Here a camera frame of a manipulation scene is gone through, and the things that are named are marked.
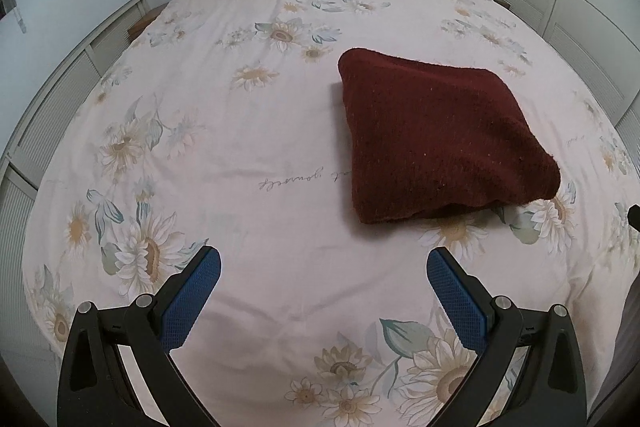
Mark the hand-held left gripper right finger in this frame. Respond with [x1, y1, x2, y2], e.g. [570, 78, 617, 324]
[426, 247, 589, 427]

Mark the bed with floral sheet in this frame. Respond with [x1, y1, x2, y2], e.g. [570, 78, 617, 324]
[22, 0, 640, 427]

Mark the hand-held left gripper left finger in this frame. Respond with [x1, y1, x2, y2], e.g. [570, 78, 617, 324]
[56, 245, 222, 427]

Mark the dark red knitted blanket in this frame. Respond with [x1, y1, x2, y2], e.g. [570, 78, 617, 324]
[337, 48, 562, 226]

